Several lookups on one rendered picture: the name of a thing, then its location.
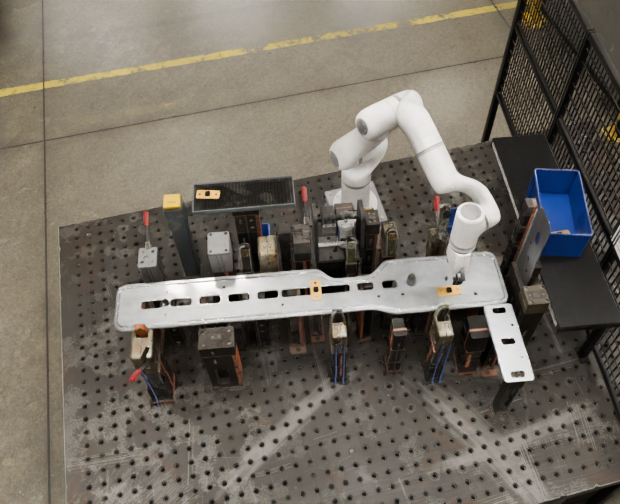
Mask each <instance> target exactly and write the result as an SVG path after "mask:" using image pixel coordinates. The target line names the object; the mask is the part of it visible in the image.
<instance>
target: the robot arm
mask: <svg viewBox="0 0 620 504"><path fill-rule="evenodd" d="M355 123H356V127H357V128H355V129H354V130H352V131H351V132H349V133H347V134H346V135H344V136H343V137H341V138H340V139H338V140H336V141H335V142H334V143H333V144H332V146H331V147H330V150H329V158H330V160H331V163H332V165H334V167H336V168H337V169H339V170H342V172H341V190H340V191H339V192H338V193H337V194H336V195H335V197H334V200H333V206H334V204H336V203H349V202H352V203H353V206H354V210H357V200H359V199H362V202H363V207H364V208H370V207H373V208H374V210H375V209H377V199H376V196H375V195H374V194H373V192H372V191H370V184H371V173H372V171H373V170H374V169H375V168H376V166H377V165H378V164H379V162H380V161H381V160H382V158H383V157H384V155H385V153H386V150H387V146H388V140H387V136H388V134H389V131H391V130H393V129H395V128H397V127H400V128H401V129H402V131H403V132H404V133H405V135H406V136H407V138H408V140H409V142H410V144H411V146H412V149H413V151H414V153H415V155H416V157H417V159H418V161H419V163H420V165H421V167H422V169H423V171H424V173H425V175H426V177H427V179H428V181H429V183H430V185H431V187H432V188H433V190H434V191H435V192H436V193H438V194H445V193H450V192H463V193H465V194H467V195H468V196H469V197H470V198H471V199H472V200H473V202H474V203H472V202H467V203H463V204H461V205H460V206H459V207H458V208H457V211H456V215H455V219H454V223H453V227H452V231H451V235H450V239H449V244H448V247H447V251H446V253H447V263H449V266H450V269H451V272H452V273H453V274H455V277H454V279H453V283H452V284H453V285H461V284H462V282H463V281H465V273H466V271H467V269H468V266H469V261H470V255H471V252H472V251H473V250H474V249H475V247H476V244H477V240H478V238H479V236H480V235H481V234H482V233H483V232H484V231H486V230H487V229H489V228H491V227H493V226H494V225H496V224H497V223H498V222H499V221H500V212H499V209H498V207H497V205H496V203H495V201H494V199H493V197H492V195H491V194H490V192H489V190H488V189H487V188H486V187H485V186H484V185H483V184H482V183H480V182H478V181H477V180H474V179H472V178H469V177H466V176H463V175H461V174H459V173H458V172H457V170H456V169H455V166H454V164H453V162H452V160H451V158H450V156H449V154H448V151H447V149H446V147H445V145H444V143H443V141H442V139H441V137H440V135H439V133H438V131H437V128H436V126H435V124H434V122H433V120H432V118H431V116H430V115H429V113H428V111H427V110H426V109H425V108H424V107H423V101H422V99H421V96H420V95H419V94H418V93H417V92H416V91H414V90H405V91H401V92H399V93H396V94H394V95H392V96H390V97H388V98H386V99H384V100H381V101H379V102H377V103H375V104H373V105H371V106H369V107H367V108H365V109H363V110H362V111H361V112H360V113H359V114H358V115H357V116H356V120H355ZM458 273H460V276H458Z"/></svg>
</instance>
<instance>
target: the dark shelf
mask: <svg viewBox="0 0 620 504"><path fill-rule="evenodd" d="M491 143H492V147H493V149H494V152H495V155H496V158H497V161H498V164H499V167H500V170H501V172H502V175H503V178H504V181H505V184H506V187H507V190H508V192H509V195H510V198H511V201H512V204H513V207H514V210H515V213H516V215H517V218H518V217H519V215H520V212H521V209H522V205H523V203H524V200H525V199H526V198H527V190H528V188H529V185H530V182H531V180H532V177H533V174H534V170H535V169H536V168H544V169H559V167H558V165H557V162H556V160H555V158H554V155H553V153H552V150H551V148H550V146H549V143H548V141H547V139H546V136H545V134H535V135H523V136H510V137H498V138H492V142H491ZM539 260H540V263H541V266H542V269H541V271H540V274H539V276H538V279H539V281H540V284H541V285H544V286H545V289H546V292H547V294H548V297H549V300H550V305H549V310H550V313H551V316H552V319H553V322H554V325H555V327H556V330H557V332H567V331H578V330H589V329H601V328H612V327H620V312H619V310H618V308H617V305H616V303H615V301H614V298H613V296H612V293H611V291H610V289H609V286H608V284H607V282H606V279H605V277H604V274H603V272H602V270H601V267H600V265H599V262H598V260H597V258H596V255H595V253H594V251H593V248H592V246H591V243H590V241H588V243H587V245H586V247H585V249H584V250H583V252H582V254H581V256H580V257H567V256H548V255H541V256H540V258H539Z"/></svg>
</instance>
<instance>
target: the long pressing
mask: <svg viewBox="0 0 620 504"><path fill-rule="evenodd" d="M410 273H414V274H415V275H416V284H415V285H414V286H409V285H408V284H407V283H406V281H407V277H408V275H409V274H410ZM446 276H448V280H447V281H446V280H445V277H446ZM453 277H455V274H453V273H452V272H451V269H450V266H449V263H447V255H439V256H427V257H415V258H403V259H392V260H386V261H384V262H382V263H381V264H380V265H379V267H378V268H377V269H376V270H375V271H374V272H373V273H372V274H370V275H367V276H357V277H345V278H332V277H330V276H328V275H327V274H325V273H324V272H322V271H321V270H319V269H303V270H292V271H280V272H268V273H256V274H245V275H233V276H221V277H209V278H197V279H186V280H174V281H162V282H150V283H139V284H127V285H123V286H121V287H120V288H119V289H118V291H117V294H116V303H115V313H114V327H115V329H116V330H118V331H120V332H130V331H134V325H135V324H145V325H146V326H147V327H148V329H152V330H153V329H164V328H176V327H187V326H199V325H210V324H222V323H233V322H244V321H256V320H267V319H279V318H290V317H302V316H313V315H325V314H332V308H335V307H342V308H343V313H348V312H359V311H370V310H377V311H381V312H385V313H388V314H393V315H400V314H411V313H422V312H434V311H436V309H437V307H438V305H439V304H441V303H449V304H450V309H451V310H457V309H468V308H479V307H484V306H485V305H494V304H505V303H506V302H507V301H508V293H507V289H506V286H505V283H504V280H503V277H502V273H501V270H500V267H499V264H498V261H497V258H496V257H495V255H494V254H493V253H491V252H474V253H471V255H470V261H469V266H468V269H467V271H466V273H465V281H463V282H462V284H461V285H459V286H460V288H461V292H462V294H461V295H450V296H438V294H437V289H436V288H437V287H442V286H453V284H452V283H453ZM311 280H320V281H321V287H327V286H338V285H348V286H349V289H350V290H349V291H348V292H337V293H326V294H322V300H316V301H312V300H311V294H310V295H302V296H291V297H283V296H282V291H283V290H292V289H303V288H310V281H311ZM385 281H396V284H397V287H395V288H383V285H382V283H383V282H385ZM280 282H282V283H280ZM361 283H372V284H373V289H371V290H358V287H357V285H358V284H361ZM223 286H225V288H223ZM166 291H167V293H166ZM268 291H277V292H278V297H277V298H268V299H258V293H259V292H268ZM245 293H248V294H249V300H244V301H233V302H230V301H229V296H230V295H233V294H245ZM402 293H403V294H404V295H401V294H402ZM474 293H477V295H475V294H474ZM378 295H379V296H380V297H377V296H378ZM210 296H220V302H219V303H210V304H200V298H201V297H210ZM164 298H166V299H167V300H168V301H169V302H170V304H169V305H168V306H163V303H161V305H162V307H161V308H152V309H142V303H143V302H152V301H162V300H163V299H164ZM187 298H190V299H191V304H190V305H187V306H175V307H172V306H171V301H172V300H175V299H187ZM282 304H284V305H283V306H282ZM165 314H167V315H166V316H165Z"/></svg>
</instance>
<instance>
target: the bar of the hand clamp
mask: <svg viewBox="0 0 620 504"><path fill-rule="evenodd" d="M450 211H451V206H450V203H444V202H443V203H442V204H440V205H439V212H438V219H437V226H436V233H435V235H436V244H437V243H438V239H439V233H443V236H444V239H442V240H443V243H446V236H447V230H448V224H449V218H450V217H451V212H450Z"/></svg>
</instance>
